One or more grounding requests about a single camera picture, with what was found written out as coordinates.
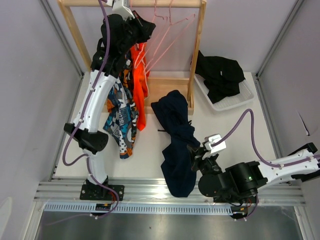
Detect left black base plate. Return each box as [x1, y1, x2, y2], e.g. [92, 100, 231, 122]
[79, 184, 125, 201]

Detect aluminium mounting rail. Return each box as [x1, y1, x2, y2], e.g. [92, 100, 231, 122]
[34, 177, 306, 207]

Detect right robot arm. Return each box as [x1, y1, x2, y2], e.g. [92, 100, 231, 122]
[187, 142, 320, 204]

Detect black shorts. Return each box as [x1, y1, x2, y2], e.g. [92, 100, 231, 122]
[195, 51, 246, 104]

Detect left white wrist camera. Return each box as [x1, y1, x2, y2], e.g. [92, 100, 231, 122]
[104, 0, 135, 21]

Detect wooden clothes rack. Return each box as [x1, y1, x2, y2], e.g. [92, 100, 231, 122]
[57, 0, 207, 116]

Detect white plastic basket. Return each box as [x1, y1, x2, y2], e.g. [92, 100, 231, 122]
[194, 74, 255, 112]

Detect navy blue shorts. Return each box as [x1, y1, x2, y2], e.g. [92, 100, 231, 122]
[151, 90, 200, 198]

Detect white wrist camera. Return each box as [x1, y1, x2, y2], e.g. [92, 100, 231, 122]
[104, 0, 135, 21]
[202, 134, 227, 160]

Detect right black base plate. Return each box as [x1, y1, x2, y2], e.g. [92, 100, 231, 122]
[213, 194, 259, 207]

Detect slotted cable duct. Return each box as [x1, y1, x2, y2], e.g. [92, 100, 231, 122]
[44, 202, 233, 216]

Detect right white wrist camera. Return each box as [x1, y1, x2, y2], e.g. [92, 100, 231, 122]
[202, 134, 227, 160]

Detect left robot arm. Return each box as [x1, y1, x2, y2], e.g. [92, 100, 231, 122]
[63, 10, 156, 200]

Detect orange grey camouflage shorts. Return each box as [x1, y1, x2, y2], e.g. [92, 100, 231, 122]
[119, 51, 134, 95]

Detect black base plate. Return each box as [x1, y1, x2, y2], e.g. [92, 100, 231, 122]
[213, 194, 259, 207]
[79, 184, 125, 201]

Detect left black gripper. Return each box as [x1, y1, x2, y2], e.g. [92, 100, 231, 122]
[119, 10, 155, 55]

